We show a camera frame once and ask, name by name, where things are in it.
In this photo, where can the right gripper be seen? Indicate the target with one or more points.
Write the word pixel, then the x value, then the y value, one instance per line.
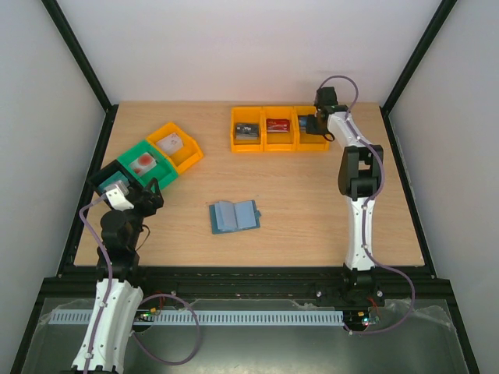
pixel 316 123

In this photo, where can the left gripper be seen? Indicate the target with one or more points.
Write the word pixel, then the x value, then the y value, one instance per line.
pixel 157 201

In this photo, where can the blue leather card holder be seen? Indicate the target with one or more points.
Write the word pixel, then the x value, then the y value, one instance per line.
pixel 228 217

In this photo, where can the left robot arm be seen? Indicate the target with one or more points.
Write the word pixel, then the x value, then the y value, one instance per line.
pixel 115 220

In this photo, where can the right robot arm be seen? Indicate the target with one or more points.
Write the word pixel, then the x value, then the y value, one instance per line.
pixel 360 179

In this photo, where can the blue card stack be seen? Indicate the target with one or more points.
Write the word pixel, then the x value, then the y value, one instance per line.
pixel 302 120

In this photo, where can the yellow bin with blue cards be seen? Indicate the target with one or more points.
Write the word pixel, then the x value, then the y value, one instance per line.
pixel 308 142

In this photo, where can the teal card stack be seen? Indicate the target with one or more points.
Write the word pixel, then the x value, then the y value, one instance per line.
pixel 115 178

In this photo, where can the red dotted card stack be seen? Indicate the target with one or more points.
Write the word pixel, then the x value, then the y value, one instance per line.
pixel 143 164

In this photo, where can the yellow bin with red cards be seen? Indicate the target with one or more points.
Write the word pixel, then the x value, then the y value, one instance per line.
pixel 280 142

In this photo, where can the white card stack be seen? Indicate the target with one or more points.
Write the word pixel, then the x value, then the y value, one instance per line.
pixel 170 144

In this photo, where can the yellow bin with black cards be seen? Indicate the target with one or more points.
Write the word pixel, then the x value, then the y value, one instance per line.
pixel 249 114

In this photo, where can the black card stack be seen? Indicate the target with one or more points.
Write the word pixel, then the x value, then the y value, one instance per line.
pixel 247 131

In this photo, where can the black storage bin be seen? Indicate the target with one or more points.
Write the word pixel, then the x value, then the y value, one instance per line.
pixel 98 177

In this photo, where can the green storage bin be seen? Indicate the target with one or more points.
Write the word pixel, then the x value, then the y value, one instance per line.
pixel 164 172

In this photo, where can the yellow bin left group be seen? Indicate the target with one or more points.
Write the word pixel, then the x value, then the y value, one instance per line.
pixel 184 159

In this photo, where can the grey slotted cable duct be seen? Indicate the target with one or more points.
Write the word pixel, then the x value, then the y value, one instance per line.
pixel 215 318

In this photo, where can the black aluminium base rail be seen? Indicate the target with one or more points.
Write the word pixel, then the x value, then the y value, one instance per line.
pixel 322 285

